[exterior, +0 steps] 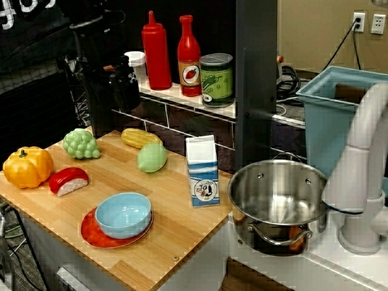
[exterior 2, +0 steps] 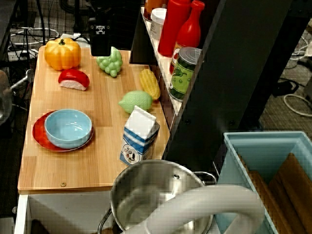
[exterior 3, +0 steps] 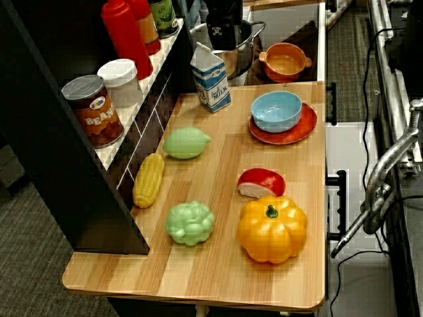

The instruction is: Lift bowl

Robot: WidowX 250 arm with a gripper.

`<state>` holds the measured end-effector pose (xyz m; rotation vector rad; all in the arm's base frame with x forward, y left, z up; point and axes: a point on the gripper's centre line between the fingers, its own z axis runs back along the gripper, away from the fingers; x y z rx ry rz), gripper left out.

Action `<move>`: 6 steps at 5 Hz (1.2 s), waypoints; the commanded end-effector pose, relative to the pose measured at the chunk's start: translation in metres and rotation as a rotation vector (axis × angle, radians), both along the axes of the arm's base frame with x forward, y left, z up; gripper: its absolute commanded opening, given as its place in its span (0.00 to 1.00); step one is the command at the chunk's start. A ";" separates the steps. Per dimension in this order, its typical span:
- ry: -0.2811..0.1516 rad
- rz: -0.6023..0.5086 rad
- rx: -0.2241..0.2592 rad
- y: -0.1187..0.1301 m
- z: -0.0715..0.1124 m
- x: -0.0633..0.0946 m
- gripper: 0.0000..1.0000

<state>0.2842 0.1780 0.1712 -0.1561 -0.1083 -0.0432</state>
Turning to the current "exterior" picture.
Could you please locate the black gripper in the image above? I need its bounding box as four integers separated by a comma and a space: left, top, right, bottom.
103, 55, 142, 112

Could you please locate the light blue bowl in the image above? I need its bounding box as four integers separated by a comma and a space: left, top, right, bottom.
95, 192, 152, 239

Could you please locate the white plastic jar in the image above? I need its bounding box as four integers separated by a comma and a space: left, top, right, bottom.
124, 50, 147, 83

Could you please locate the yellow toy corn cob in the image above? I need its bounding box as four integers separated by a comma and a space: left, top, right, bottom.
121, 127, 164, 149

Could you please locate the red squeeze bottle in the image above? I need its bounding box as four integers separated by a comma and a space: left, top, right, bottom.
141, 10, 173, 91

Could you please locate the green toy grape bunch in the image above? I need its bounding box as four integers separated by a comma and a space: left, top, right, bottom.
62, 127, 101, 160

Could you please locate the green toy lemon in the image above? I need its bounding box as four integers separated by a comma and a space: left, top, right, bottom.
136, 142, 168, 173

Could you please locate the red sauce bottle with label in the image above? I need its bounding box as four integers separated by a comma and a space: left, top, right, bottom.
177, 15, 202, 98

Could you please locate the green pea can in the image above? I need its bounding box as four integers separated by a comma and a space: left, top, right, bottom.
199, 53, 234, 109

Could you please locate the red white toy cheese wedge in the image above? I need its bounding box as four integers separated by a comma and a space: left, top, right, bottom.
48, 167, 90, 197

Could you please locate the blue white milk carton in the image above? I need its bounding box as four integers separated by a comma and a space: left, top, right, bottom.
185, 135, 220, 209

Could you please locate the yellow toy bell pepper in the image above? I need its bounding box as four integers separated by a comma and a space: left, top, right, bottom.
2, 146, 55, 189

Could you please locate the orange round plate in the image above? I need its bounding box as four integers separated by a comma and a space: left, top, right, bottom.
81, 206, 155, 249

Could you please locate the white device with red button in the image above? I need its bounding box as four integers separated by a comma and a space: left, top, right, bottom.
276, 55, 285, 83

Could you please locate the stainless steel pot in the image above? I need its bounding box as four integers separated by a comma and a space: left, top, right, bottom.
227, 153, 330, 257

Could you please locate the teal plastic bin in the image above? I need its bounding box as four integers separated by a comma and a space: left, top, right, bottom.
295, 65, 388, 179

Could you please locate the brown cardboard box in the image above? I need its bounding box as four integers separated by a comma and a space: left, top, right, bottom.
335, 83, 370, 100

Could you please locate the white toy faucet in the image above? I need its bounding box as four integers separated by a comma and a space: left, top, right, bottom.
321, 82, 388, 255

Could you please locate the dark grey vertical post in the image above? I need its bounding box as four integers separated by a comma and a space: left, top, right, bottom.
235, 0, 278, 175

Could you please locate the white cable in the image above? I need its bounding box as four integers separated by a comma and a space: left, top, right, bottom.
276, 96, 304, 116

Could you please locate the black cable bundle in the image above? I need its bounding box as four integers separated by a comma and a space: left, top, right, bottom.
277, 65, 301, 98

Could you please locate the black floor cable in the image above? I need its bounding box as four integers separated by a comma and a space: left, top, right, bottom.
11, 208, 50, 291

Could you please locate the green floor cable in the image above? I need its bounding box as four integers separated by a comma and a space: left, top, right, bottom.
0, 223, 28, 241

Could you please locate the grey oven handle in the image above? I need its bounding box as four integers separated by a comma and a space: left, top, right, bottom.
56, 266, 92, 291

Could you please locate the black power cable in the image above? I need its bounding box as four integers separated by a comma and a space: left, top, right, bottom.
321, 18, 363, 72

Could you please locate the white wall power outlet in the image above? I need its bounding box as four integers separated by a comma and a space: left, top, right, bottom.
352, 11, 366, 33

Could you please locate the white wall data outlet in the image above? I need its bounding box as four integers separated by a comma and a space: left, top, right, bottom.
370, 13, 387, 35

